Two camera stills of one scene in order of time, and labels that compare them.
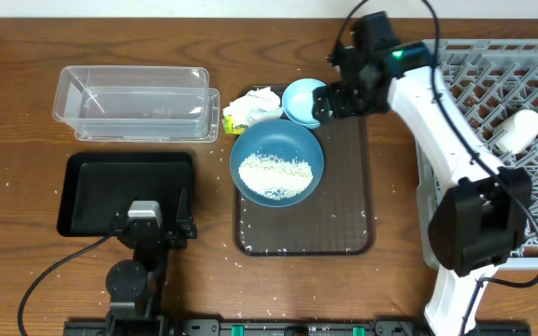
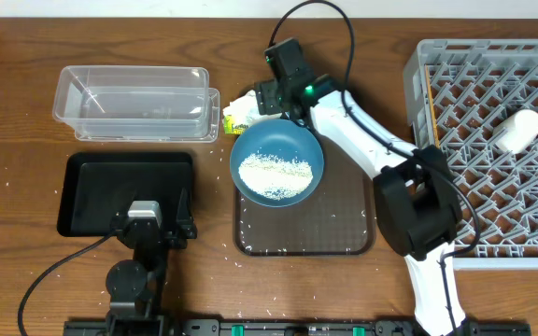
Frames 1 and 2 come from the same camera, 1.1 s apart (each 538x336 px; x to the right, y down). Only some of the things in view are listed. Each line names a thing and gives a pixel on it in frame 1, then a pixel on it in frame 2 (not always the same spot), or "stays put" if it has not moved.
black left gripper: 189,227 stays put
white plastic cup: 517,130 stays put
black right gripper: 337,91 -> 267,95
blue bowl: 282,138 stays put
